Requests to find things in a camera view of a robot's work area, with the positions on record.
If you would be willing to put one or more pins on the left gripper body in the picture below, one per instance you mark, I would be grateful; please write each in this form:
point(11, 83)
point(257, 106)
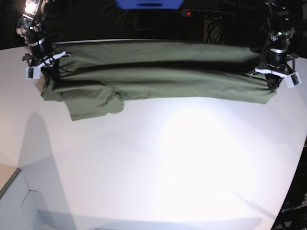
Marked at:
point(278, 62)

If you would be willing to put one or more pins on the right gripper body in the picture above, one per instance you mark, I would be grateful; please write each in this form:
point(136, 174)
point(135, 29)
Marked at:
point(38, 58)

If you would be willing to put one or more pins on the green t-shirt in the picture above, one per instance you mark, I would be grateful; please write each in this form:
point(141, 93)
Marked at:
point(98, 77)

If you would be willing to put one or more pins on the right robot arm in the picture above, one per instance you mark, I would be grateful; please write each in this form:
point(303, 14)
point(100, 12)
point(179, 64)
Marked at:
point(32, 28)

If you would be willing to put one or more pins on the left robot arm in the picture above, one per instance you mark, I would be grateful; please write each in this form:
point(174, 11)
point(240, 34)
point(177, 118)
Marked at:
point(280, 28)

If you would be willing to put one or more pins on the black power strip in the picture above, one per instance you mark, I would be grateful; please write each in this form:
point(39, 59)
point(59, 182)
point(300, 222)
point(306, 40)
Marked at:
point(204, 14)

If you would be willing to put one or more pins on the blue box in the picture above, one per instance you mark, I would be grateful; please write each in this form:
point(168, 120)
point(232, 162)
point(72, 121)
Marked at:
point(149, 4)

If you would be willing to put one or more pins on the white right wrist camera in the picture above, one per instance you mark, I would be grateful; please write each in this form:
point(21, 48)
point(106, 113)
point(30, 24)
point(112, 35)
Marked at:
point(33, 73)

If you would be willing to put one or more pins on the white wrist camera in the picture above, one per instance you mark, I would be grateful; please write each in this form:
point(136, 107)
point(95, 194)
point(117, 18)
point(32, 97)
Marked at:
point(292, 80)
point(33, 73)

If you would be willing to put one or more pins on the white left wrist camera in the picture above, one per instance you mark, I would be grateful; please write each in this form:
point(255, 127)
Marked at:
point(292, 80)

